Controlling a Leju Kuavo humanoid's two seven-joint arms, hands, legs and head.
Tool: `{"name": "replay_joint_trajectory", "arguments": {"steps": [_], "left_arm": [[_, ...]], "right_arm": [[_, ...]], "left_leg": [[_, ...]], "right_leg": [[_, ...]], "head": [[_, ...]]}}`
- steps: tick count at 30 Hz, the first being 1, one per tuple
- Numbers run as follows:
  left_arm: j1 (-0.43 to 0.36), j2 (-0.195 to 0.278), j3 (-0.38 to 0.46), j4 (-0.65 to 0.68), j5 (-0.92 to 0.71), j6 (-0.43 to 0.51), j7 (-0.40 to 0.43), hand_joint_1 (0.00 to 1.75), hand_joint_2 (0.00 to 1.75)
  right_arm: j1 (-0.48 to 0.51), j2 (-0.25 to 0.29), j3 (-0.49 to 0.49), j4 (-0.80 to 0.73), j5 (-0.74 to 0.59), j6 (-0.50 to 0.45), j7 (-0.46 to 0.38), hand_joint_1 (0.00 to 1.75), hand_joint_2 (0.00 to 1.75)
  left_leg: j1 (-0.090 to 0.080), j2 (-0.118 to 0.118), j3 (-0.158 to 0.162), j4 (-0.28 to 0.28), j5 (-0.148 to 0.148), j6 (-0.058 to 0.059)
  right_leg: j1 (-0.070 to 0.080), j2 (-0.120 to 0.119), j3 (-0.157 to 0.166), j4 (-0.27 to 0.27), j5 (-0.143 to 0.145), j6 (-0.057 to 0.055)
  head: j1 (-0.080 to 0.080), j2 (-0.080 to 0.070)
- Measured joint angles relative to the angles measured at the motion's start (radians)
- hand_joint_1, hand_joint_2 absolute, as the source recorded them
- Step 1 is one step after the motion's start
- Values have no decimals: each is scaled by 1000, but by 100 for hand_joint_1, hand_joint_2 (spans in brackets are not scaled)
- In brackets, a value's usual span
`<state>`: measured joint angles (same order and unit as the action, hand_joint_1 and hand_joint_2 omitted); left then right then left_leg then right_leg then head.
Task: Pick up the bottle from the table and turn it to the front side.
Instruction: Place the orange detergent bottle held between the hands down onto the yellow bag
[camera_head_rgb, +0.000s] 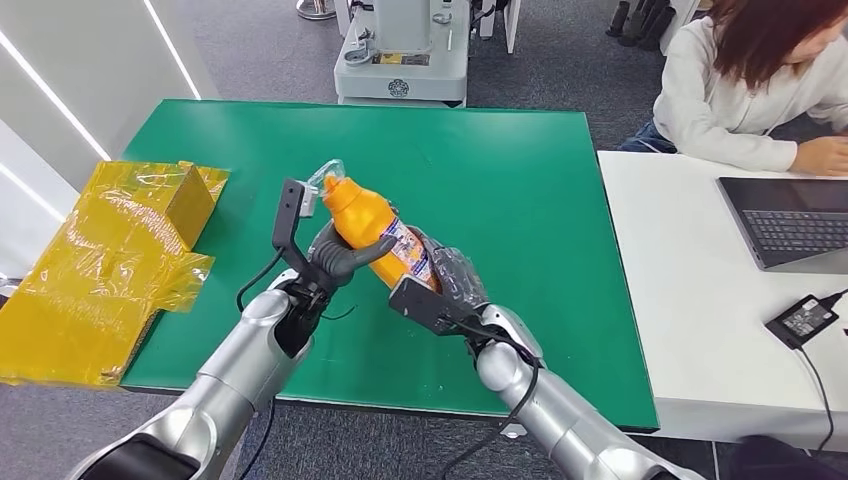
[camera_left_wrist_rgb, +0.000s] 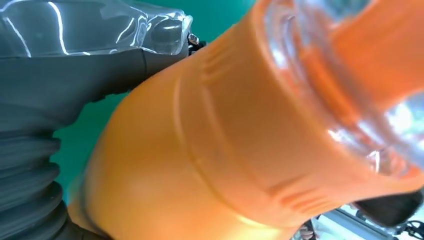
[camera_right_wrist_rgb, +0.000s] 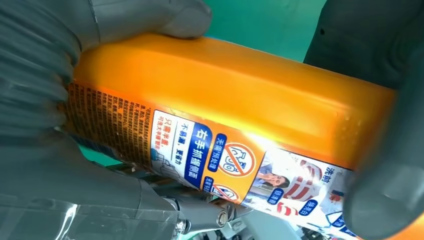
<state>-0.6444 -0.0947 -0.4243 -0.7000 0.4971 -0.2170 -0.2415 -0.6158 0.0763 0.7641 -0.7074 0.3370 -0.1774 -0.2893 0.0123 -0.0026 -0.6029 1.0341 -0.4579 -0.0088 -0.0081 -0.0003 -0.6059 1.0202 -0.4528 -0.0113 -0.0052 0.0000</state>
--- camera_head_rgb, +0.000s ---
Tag black adapter cable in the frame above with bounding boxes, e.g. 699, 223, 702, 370
793, 286, 848, 460

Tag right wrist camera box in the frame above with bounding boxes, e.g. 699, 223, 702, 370
388, 276, 480, 337

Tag white machine base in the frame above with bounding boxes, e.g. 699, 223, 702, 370
332, 0, 470, 109

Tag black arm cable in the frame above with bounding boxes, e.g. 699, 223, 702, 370
439, 317, 543, 480
235, 247, 287, 314

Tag black boots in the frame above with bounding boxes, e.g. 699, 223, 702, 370
604, 0, 676, 52

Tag orange plastic bottle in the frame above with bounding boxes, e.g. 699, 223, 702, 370
309, 158, 443, 293

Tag metal chair base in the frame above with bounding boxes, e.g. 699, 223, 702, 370
295, 0, 337, 23

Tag person's hand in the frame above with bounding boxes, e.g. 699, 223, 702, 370
789, 135, 848, 178

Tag yellow taped cardboard box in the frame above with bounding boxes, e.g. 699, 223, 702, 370
0, 160, 231, 390

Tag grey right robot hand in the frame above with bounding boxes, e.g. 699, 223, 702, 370
409, 227, 492, 314

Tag dark grey laptop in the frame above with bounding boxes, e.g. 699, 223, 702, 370
716, 176, 848, 275

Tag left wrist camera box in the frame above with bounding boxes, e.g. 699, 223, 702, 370
272, 178, 321, 268

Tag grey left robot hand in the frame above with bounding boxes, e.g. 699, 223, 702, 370
306, 221, 399, 294

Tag person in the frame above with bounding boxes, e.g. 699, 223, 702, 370
619, 0, 848, 178

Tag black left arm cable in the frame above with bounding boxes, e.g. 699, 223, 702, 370
235, 247, 287, 314

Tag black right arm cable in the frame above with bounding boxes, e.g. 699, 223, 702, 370
439, 317, 543, 480

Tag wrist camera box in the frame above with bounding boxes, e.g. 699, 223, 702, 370
272, 178, 321, 268
388, 276, 480, 337

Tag black power adapter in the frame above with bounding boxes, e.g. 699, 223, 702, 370
763, 293, 840, 350

